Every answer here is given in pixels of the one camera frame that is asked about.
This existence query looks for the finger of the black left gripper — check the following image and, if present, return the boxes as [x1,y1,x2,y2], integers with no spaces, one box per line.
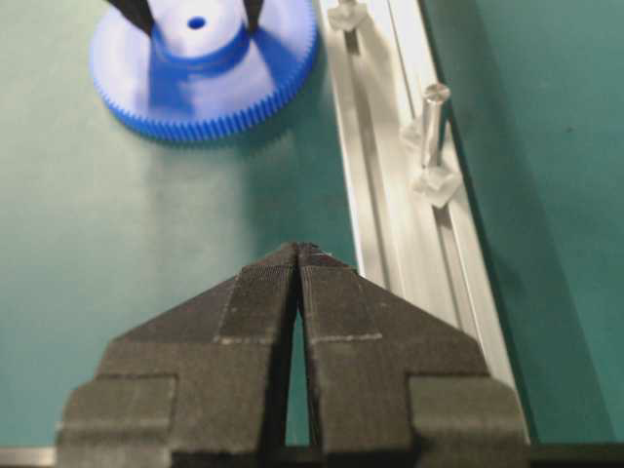
[108,0,155,36]
[243,0,264,33]

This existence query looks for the clear bracket of tall shaft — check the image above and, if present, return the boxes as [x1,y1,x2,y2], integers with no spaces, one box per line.
[400,118,463,209]

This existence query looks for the tall steel shaft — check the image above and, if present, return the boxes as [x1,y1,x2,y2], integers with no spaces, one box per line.
[421,83,451,169]

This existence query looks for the aluminium extrusion rail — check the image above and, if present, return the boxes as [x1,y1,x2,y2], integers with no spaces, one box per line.
[311,0,540,443]

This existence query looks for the clear bracket of short shaft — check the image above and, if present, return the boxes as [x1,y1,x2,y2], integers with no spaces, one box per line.
[328,0,368,32]

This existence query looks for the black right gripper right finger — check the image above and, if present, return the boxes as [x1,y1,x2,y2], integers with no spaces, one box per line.
[298,244,528,467]

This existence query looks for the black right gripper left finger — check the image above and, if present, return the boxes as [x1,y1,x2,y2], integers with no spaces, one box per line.
[56,244,297,467]

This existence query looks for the large blue plastic gear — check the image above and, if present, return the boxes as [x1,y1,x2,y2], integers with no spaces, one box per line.
[90,1,319,142]

